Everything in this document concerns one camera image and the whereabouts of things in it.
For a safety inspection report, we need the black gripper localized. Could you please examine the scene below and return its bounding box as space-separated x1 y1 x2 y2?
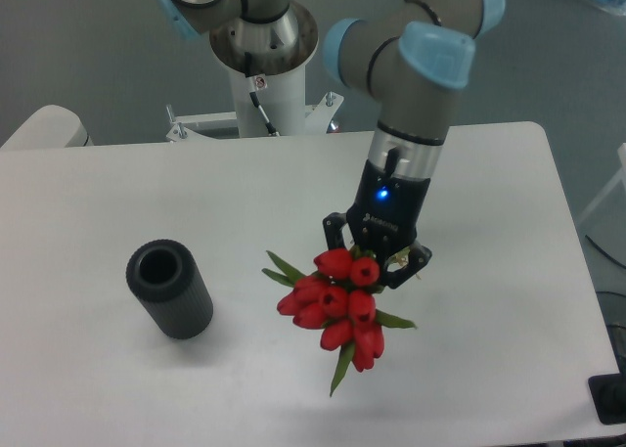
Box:
322 160 432 289

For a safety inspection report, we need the red tulip bouquet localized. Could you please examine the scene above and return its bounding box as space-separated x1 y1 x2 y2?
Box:
262 246 417 393

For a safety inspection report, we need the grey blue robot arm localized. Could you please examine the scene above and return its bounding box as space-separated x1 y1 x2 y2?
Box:
157 0 506 289

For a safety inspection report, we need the black ribbed cylindrical vase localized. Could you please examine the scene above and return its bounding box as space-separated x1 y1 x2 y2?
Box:
125 239 213 339

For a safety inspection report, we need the black device at table edge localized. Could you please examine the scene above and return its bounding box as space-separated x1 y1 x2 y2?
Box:
588 374 625 425

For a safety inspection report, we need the white chair armrest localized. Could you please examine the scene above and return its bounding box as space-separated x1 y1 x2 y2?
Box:
1 105 94 152

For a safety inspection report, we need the black cable on pedestal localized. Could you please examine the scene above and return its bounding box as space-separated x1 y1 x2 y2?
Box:
248 91 281 138

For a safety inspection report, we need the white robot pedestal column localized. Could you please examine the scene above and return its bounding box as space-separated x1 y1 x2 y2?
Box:
164 1 344 143

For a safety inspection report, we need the black cable on floor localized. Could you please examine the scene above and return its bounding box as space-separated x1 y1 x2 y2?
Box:
585 235 626 267

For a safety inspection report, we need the white frame at right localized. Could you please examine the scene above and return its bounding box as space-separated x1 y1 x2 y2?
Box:
575 144 625 229

